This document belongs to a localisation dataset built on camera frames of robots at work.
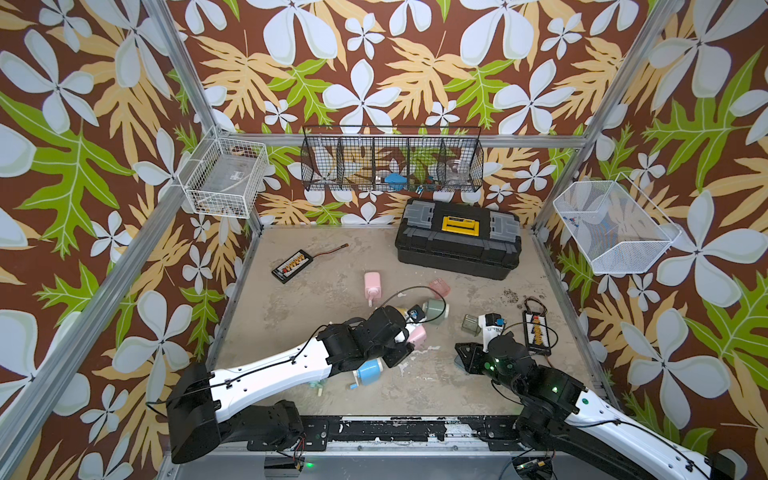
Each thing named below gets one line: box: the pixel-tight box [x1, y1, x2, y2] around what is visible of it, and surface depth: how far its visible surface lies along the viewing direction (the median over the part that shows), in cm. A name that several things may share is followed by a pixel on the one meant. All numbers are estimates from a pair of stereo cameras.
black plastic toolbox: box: [395, 198, 522, 281], surface depth 98 cm
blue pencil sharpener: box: [349, 358, 383, 390], surface depth 79 cm
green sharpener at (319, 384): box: [308, 378, 327, 397], surface depth 80 cm
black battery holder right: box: [522, 310, 552, 356], surface depth 93 cm
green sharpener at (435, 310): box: [422, 298, 450, 325], surface depth 91 cm
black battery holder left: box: [271, 249, 314, 284], surface depth 109 cm
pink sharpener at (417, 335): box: [407, 324, 427, 351], surface depth 73 cm
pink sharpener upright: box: [364, 271, 382, 307], surface depth 98 cm
